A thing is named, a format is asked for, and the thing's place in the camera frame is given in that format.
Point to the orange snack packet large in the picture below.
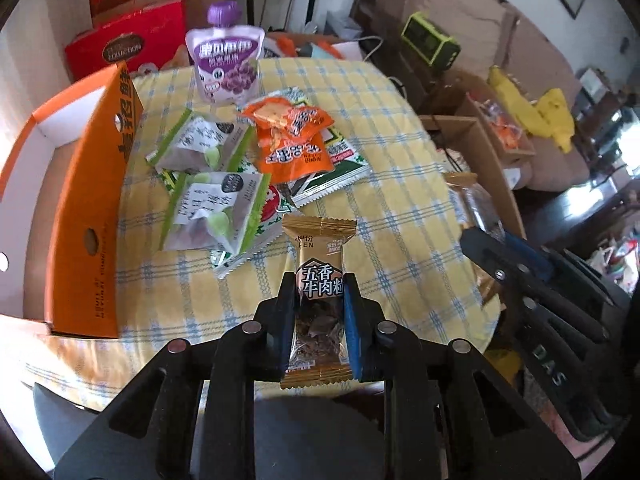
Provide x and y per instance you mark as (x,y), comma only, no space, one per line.
(291,163)

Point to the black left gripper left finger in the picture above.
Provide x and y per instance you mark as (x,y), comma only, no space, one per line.
(277,318)

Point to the yellow plastic bag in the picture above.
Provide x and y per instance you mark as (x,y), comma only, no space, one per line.
(548,118)

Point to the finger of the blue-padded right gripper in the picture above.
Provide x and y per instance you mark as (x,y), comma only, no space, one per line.
(535,259)

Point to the orange cardboard box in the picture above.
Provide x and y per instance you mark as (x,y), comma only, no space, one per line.
(60,193)

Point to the red collection gift box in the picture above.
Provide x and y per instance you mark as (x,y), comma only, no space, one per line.
(148,40)

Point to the green black radio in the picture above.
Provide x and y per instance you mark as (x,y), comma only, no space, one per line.
(436,47)

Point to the orange snack packet small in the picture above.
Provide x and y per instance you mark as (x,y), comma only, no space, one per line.
(299,121)

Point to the brown sofa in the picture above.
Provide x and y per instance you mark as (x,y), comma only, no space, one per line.
(490,33)

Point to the purple yogurt drink pouch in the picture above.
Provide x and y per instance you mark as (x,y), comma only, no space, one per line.
(225,55)

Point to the green grey snack packet upper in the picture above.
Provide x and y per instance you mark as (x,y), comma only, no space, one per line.
(201,142)

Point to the brown cardboard box with snacks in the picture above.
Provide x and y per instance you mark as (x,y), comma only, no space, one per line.
(451,113)

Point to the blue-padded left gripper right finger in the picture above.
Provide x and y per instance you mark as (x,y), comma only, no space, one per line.
(361,318)

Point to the green grey snack packet lower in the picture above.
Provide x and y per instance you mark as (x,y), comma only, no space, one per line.
(214,210)

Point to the gold beef snack packet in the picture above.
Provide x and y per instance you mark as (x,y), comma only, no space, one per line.
(318,354)

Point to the green grey snack packet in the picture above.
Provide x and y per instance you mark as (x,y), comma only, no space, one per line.
(201,142)
(214,210)

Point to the white orange shopping bag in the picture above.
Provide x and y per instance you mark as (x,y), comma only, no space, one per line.
(289,45)

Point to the green white seaweed packet right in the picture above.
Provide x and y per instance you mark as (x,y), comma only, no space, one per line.
(349,167)

